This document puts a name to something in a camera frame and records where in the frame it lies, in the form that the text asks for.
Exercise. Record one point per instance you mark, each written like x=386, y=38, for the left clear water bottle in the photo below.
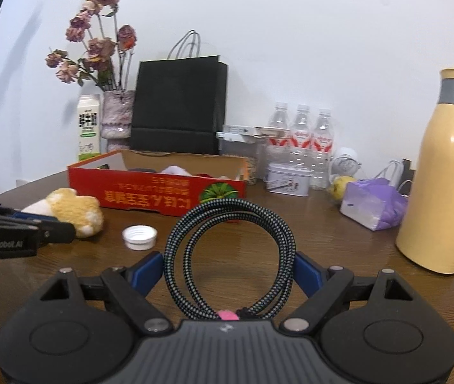
x=277, y=147

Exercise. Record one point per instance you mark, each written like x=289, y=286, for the dried pink rose bouquet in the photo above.
x=108, y=48

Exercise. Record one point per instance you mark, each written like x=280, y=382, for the white green milk carton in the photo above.
x=88, y=110

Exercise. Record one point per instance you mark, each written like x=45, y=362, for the purple tissue pack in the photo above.
x=374, y=204

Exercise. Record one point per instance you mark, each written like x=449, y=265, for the lilac fluffy towel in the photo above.
x=175, y=170

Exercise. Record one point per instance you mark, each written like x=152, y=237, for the yellow green apple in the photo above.
x=337, y=188

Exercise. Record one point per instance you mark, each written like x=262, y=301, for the black paper shopping bag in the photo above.
x=180, y=101

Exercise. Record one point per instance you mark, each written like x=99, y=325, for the red artificial rose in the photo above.
x=206, y=175

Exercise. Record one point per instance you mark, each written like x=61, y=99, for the clear water bottle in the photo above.
x=321, y=149
x=300, y=138
x=277, y=147

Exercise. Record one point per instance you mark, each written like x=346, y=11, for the yellow thermos jug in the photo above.
x=426, y=235

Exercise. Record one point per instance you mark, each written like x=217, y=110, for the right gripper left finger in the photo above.
x=126, y=290

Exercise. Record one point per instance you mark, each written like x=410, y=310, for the yellow plush paw toy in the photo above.
x=64, y=204

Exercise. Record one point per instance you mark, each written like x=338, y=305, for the middle clear water bottle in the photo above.
x=300, y=138

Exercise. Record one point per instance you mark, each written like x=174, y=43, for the clear plastic food container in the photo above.
x=252, y=148

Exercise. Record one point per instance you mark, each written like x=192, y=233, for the small white desk fan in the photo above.
x=344, y=162

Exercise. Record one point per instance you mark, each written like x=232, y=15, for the right clear water bottle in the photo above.
x=321, y=149

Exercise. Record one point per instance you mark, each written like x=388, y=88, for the pink textured ceramic vase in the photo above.
x=116, y=119

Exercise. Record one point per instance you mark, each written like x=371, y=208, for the white plastic jar lid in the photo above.
x=139, y=237

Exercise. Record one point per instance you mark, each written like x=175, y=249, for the flat white orange box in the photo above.
x=253, y=131

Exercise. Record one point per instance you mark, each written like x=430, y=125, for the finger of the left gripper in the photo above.
x=23, y=213
x=54, y=232

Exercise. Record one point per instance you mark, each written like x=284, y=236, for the small floral tin box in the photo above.
x=287, y=179

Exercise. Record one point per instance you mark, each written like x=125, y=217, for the orange cardboard fruit box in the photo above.
x=130, y=180

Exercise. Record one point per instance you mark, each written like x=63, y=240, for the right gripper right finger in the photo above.
x=326, y=290

